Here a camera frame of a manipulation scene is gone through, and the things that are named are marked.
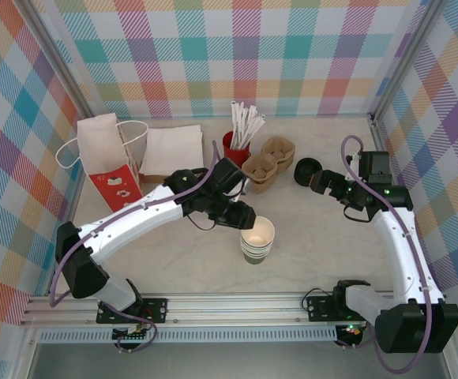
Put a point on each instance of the small controller board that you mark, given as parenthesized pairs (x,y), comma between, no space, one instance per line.
(351,329)
(132,335)

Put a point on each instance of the green paper coffee cup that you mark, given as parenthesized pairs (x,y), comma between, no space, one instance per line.
(257,258)

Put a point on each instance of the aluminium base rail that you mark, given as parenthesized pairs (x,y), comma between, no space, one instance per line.
(233,308)

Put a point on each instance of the brown cardboard box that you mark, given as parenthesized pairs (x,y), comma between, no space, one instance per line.
(156,179)

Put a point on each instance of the white red printed paper bag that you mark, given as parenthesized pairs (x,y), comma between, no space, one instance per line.
(98,146)

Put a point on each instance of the green white paper cup stack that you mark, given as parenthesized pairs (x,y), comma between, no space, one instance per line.
(258,237)

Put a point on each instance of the black cup lid stack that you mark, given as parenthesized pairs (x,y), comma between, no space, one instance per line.
(304,169)

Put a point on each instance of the aluminium frame post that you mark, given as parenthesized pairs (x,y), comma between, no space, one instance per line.
(65,63)
(406,59)

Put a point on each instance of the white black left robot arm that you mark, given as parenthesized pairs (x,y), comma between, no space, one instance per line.
(126,221)

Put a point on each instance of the red straw cup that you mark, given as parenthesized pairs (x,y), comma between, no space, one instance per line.
(231,156)

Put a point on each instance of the aluminium side floor bar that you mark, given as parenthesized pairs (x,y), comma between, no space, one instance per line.
(77,185)
(383,138)

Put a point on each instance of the white napkin stack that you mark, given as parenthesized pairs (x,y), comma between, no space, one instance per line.
(173,150)

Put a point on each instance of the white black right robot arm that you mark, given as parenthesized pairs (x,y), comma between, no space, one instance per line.
(399,252)

